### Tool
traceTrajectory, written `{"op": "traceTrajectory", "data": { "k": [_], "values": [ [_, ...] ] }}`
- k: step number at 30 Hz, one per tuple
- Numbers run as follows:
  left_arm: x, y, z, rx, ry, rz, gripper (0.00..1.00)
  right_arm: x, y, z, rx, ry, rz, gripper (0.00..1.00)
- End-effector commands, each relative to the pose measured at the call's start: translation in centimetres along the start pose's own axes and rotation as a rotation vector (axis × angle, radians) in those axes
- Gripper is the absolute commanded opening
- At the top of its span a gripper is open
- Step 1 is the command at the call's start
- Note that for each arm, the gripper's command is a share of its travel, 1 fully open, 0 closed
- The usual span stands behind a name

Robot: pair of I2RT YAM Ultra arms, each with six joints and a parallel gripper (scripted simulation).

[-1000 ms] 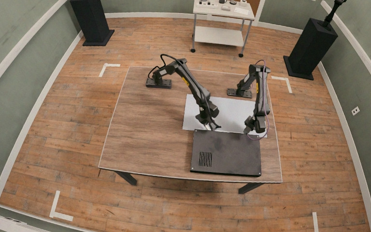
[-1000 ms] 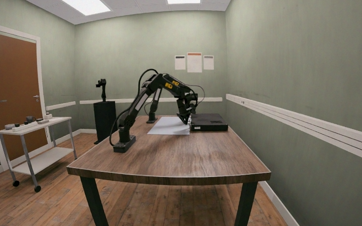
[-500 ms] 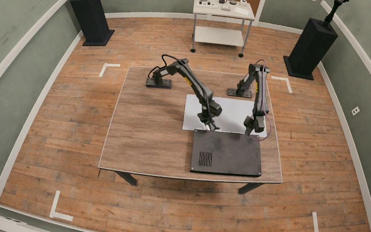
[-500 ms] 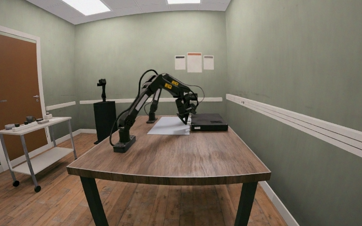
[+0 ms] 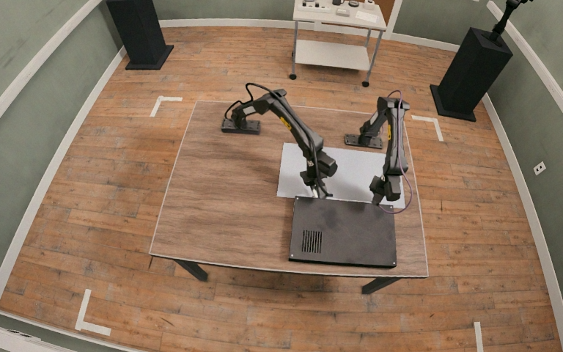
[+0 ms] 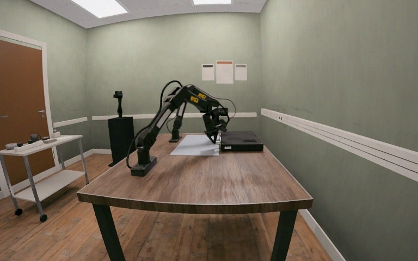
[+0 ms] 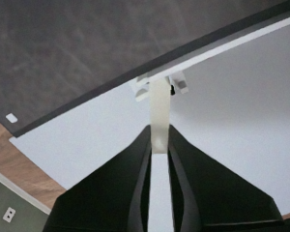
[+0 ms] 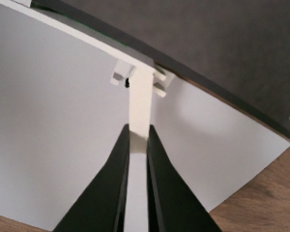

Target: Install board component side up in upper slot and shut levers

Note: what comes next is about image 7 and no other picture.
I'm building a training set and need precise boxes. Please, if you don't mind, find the green circuit board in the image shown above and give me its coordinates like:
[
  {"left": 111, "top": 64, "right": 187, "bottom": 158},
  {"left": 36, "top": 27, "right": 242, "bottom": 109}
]
[{"left": 135, "top": 11, "right": 290, "bottom": 155}]

